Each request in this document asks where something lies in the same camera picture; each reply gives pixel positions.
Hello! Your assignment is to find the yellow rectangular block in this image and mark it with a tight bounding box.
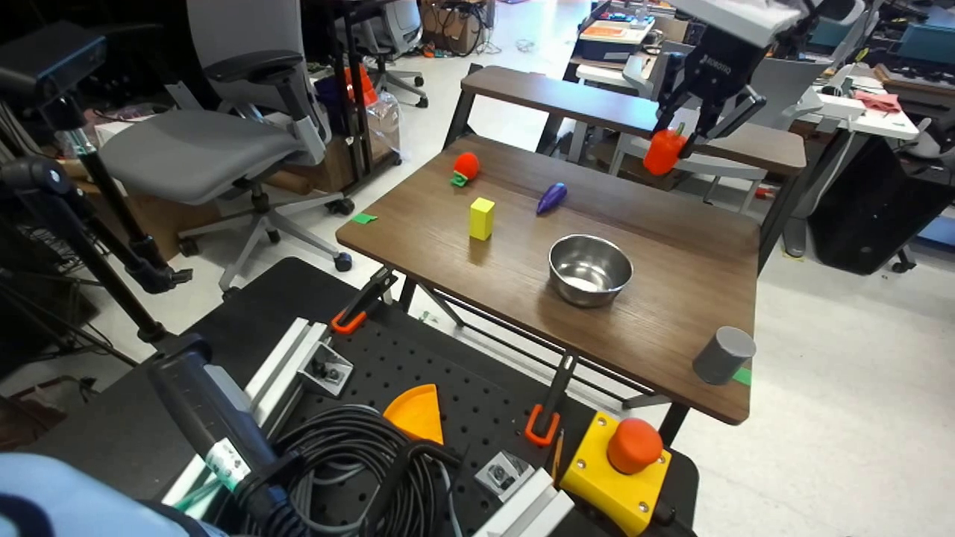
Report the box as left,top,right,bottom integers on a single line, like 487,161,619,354
467,197,497,245

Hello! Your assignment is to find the dark cylindrical post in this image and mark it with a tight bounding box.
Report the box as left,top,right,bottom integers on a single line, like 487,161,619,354
145,336,282,483

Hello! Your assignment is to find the black camera box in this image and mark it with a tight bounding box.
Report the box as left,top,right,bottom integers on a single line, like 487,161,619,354
0,20,109,100

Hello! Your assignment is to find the white cluttered desk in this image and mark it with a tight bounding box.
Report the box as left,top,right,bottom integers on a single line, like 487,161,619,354
792,63,921,143

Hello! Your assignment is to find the purple toy eggplant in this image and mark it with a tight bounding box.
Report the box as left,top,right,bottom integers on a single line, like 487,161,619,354
533,179,569,216

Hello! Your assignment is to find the black coiled cable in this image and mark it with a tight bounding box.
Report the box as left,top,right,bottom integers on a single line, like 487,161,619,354
231,398,466,537

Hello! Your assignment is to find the black background office chair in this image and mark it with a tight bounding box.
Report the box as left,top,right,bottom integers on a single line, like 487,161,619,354
346,0,433,109

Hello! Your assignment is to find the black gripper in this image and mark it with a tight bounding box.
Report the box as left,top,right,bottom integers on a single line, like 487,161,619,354
651,27,770,143

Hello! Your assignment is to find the orange black bar clamp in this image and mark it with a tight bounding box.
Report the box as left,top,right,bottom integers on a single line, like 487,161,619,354
327,266,398,340
521,351,579,451

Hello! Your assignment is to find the black perforated base board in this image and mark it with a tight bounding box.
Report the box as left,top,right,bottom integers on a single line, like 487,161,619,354
25,255,700,537

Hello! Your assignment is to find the raised wooden desk shelf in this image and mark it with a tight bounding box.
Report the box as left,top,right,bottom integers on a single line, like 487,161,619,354
460,64,812,179

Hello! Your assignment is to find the short aluminium extrusion rail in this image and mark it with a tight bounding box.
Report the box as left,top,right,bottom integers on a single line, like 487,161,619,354
475,464,579,537

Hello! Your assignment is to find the black tripod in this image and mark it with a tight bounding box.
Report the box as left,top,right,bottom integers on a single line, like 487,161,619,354
0,158,196,346

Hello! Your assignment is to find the stainless steel bowl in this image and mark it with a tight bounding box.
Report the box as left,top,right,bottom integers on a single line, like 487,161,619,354
545,233,634,309

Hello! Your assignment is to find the yellow emergency stop box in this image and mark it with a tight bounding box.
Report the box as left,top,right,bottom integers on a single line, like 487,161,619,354
557,410,673,537

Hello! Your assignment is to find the grey fabric background chair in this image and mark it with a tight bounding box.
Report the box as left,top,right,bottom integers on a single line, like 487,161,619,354
609,37,830,204

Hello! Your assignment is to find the long aluminium extrusion rail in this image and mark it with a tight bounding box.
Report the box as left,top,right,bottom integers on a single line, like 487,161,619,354
160,316,331,512

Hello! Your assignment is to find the grey cylinder cup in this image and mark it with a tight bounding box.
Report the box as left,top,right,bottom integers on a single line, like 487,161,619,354
692,321,758,386

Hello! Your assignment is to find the black bag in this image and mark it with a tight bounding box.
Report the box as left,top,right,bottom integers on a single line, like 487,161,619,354
806,130,955,278

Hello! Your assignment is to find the silver corner bracket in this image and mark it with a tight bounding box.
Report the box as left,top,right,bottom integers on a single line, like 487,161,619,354
475,451,536,503
300,340,358,398

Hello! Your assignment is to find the orange triangular plastic piece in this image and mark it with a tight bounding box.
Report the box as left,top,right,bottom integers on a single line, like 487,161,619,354
382,382,448,446

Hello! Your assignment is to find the cardboard box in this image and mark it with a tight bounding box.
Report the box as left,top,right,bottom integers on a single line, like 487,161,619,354
419,0,491,55

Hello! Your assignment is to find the grey office chair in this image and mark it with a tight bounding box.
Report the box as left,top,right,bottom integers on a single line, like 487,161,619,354
99,0,358,292

